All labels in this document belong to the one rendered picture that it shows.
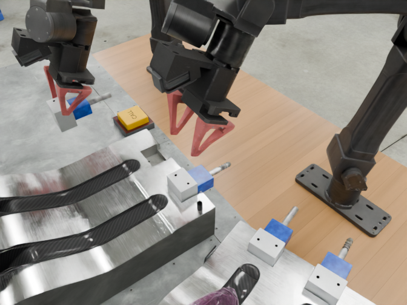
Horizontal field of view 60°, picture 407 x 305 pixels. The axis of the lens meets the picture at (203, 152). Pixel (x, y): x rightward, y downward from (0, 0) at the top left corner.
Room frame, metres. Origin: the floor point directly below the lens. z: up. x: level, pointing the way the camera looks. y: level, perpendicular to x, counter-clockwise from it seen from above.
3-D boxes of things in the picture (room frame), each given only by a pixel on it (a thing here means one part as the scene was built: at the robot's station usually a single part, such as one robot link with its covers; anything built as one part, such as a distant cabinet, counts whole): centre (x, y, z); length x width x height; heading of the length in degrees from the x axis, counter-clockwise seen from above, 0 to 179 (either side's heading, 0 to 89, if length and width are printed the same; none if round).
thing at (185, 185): (0.45, 0.00, 0.89); 0.13 x 0.05 x 0.05; 125
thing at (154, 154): (0.51, 0.10, 0.87); 0.05 x 0.05 x 0.04; 35
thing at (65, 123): (0.62, 0.26, 0.93); 0.13 x 0.05 x 0.05; 125
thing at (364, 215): (0.47, -0.29, 0.84); 0.20 x 0.07 x 0.08; 40
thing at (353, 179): (0.46, -0.28, 0.90); 0.09 x 0.06 x 0.06; 178
